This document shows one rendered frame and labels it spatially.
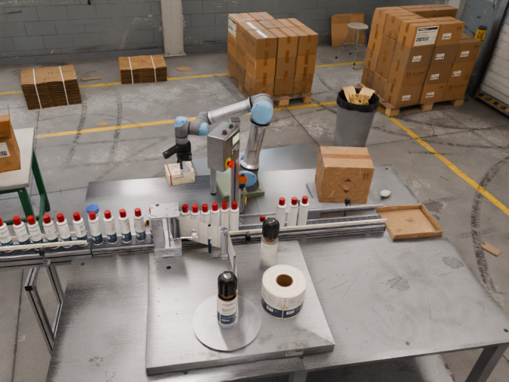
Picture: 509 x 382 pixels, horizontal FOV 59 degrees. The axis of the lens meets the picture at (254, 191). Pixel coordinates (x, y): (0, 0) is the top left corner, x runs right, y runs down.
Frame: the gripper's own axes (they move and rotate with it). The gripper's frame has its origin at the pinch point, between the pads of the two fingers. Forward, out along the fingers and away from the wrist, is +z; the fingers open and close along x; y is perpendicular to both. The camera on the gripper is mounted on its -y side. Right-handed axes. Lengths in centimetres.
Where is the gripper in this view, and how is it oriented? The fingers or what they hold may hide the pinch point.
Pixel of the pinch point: (179, 170)
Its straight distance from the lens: 277.4
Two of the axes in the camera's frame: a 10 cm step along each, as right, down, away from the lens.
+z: -0.6, 8.1, 5.8
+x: -3.2, -5.7, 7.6
